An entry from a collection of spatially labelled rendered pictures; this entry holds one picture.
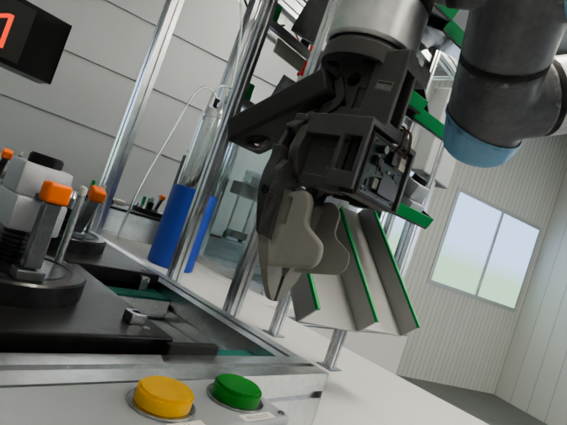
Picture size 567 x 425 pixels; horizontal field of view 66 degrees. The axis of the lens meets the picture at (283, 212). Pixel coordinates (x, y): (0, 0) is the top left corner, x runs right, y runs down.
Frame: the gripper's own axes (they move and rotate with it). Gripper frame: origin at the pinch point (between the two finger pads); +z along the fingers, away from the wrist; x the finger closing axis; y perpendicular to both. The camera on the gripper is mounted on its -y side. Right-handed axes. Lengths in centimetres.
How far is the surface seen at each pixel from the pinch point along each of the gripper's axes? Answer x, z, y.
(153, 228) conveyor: 73, 12, -137
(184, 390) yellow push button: -6.5, 8.4, 1.4
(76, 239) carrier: 0.8, 6.5, -39.3
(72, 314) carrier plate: -9.0, 8.6, -12.9
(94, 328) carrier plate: -8.3, 8.6, -10.0
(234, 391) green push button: -2.1, 8.4, 1.9
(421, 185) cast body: 42.6, -19.8, -11.8
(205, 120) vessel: 55, -31, -99
